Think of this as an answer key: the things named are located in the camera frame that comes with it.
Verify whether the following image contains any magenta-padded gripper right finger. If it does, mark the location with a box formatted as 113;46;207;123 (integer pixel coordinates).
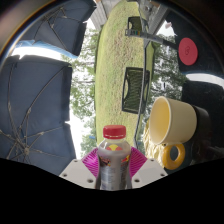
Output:
128;146;168;189

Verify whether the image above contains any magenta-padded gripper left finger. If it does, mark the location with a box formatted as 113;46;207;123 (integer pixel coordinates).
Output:
59;147;101;189

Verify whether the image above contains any clear bottle with red cap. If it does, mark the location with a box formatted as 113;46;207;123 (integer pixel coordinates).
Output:
95;124;133;192

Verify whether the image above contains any row of green trees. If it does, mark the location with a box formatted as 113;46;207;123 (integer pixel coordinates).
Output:
68;26;101;158

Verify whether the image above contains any large navy patio umbrella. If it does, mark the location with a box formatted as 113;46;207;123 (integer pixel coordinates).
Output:
0;54;78;176

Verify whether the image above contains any flat round red coaster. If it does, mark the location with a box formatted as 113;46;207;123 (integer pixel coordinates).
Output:
178;37;199;67

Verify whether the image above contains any navy umbrella with blue edge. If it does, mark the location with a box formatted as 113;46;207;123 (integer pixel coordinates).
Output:
16;0;98;57

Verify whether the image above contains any cream mug with yellow handle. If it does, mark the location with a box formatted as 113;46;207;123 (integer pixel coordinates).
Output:
148;95;198;171

